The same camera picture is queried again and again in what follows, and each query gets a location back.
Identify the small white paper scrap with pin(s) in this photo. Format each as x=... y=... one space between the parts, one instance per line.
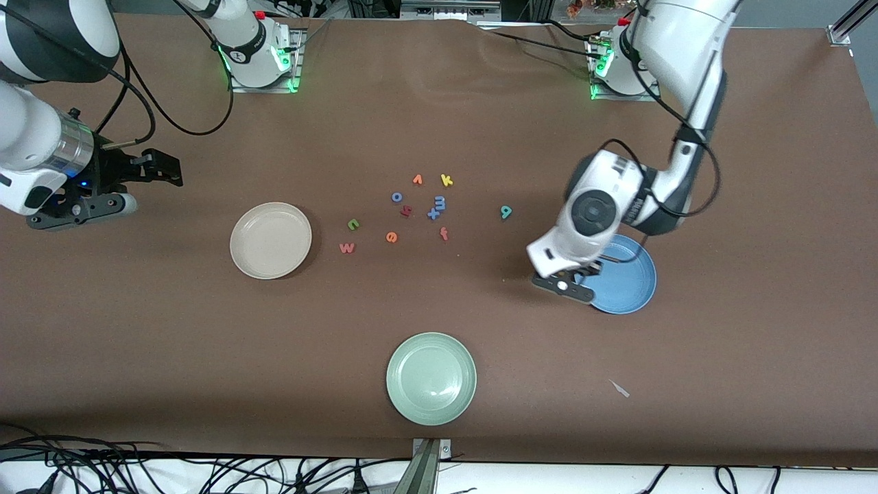
x=619 y=388

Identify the aluminium profile post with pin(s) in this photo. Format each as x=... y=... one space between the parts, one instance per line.
x=842 y=31

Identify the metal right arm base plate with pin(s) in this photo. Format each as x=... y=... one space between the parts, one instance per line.
x=298 y=55

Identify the brown table cover sheet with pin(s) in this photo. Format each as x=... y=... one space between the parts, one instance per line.
x=137 y=343

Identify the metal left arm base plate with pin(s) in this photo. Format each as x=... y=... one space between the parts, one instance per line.
x=617 y=97

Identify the beige brown plate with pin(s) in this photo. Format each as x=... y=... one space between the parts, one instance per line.
x=271 y=240

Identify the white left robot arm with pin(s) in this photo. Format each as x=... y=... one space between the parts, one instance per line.
x=593 y=213

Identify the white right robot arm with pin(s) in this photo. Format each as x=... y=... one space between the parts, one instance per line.
x=27 y=130

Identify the pale green plate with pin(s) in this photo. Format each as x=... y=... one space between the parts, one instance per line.
x=431 y=379

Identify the teal foam letter b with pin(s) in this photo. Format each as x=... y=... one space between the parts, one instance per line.
x=505 y=211

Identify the metal camera stand profile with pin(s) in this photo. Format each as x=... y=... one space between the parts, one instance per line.
x=422 y=473

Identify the blue plate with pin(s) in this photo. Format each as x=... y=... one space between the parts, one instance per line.
x=627 y=288

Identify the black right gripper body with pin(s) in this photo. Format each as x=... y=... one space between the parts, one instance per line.
x=112 y=168

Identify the grey equipment box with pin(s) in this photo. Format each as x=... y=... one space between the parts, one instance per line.
x=446 y=10

